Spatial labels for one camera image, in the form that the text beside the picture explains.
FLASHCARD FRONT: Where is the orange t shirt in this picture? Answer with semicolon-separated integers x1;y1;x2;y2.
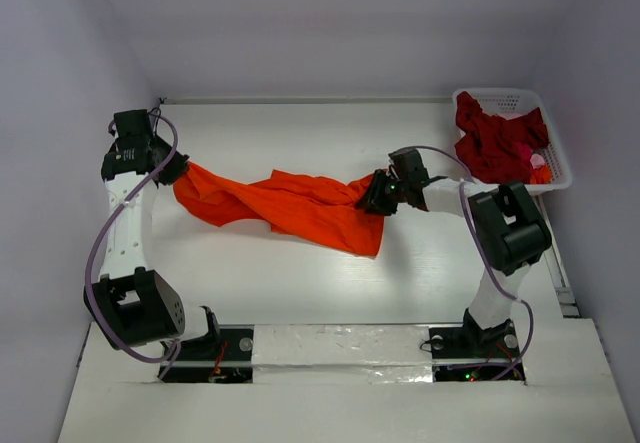
173;163;384;258

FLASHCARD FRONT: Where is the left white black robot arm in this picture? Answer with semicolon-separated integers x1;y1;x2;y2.
83;108;222;363

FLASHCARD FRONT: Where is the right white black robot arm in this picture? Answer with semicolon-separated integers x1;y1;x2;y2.
356;147;552;360

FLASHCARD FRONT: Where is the dark red t shirt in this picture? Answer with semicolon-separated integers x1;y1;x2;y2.
455;91;550;184

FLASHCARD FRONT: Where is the white plastic basket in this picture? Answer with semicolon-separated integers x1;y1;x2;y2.
452;88;572;194

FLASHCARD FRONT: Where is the pink garment in basket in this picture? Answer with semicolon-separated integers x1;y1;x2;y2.
516;142;546;170

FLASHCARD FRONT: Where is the small orange garment in basket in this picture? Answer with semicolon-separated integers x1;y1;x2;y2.
529;165;553;185

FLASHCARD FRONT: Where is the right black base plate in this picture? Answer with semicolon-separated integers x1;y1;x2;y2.
420;324;526;383

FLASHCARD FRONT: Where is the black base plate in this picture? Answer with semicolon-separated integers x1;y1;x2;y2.
158;326;254;384
420;324;526;383

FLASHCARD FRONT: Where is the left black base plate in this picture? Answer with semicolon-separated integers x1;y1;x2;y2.
158;326;254;384

